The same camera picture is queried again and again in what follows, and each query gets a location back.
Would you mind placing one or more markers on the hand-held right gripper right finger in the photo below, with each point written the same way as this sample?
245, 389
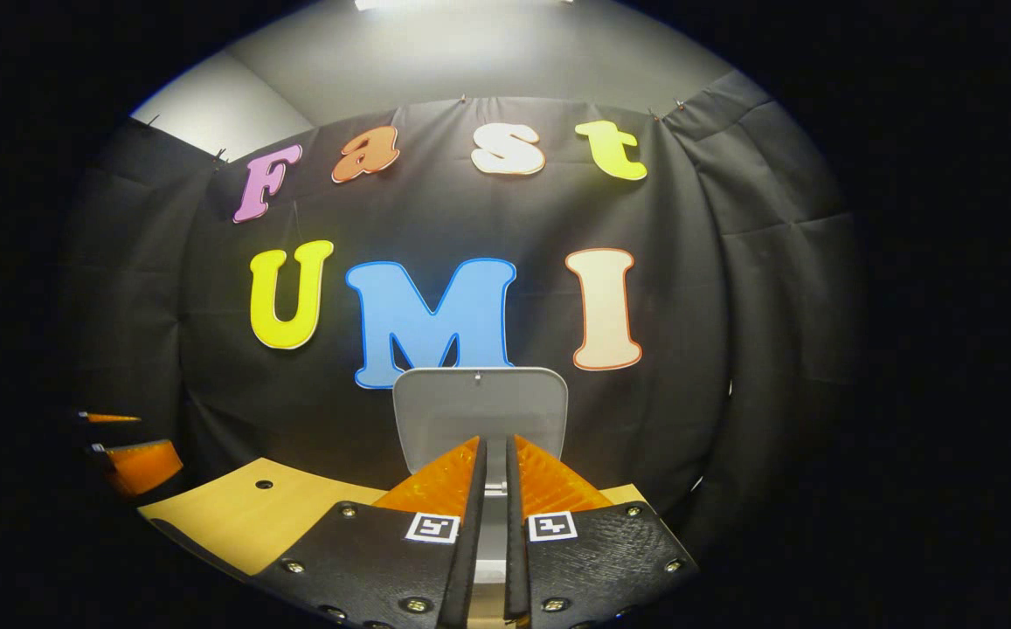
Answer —
514, 542

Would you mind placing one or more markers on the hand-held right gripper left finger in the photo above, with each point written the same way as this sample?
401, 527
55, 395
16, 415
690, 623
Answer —
476, 524

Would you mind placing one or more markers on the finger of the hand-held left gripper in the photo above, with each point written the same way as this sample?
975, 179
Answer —
112, 418
142, 467

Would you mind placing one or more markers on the white desktop garbage bin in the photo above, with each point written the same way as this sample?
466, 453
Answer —
479, 411

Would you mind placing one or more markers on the wooden desktop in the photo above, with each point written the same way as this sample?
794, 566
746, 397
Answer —
234, 515

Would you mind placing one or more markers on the black backdrop cloth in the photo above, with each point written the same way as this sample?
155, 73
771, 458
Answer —
470, 218

